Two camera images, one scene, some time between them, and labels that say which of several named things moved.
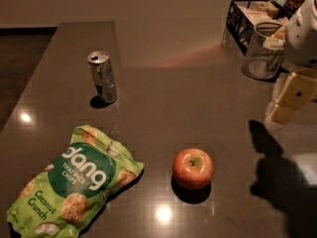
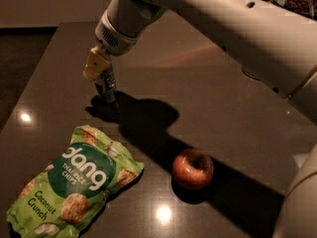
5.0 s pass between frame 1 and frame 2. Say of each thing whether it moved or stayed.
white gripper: moved
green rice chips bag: stayed
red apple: stayed
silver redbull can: stayed
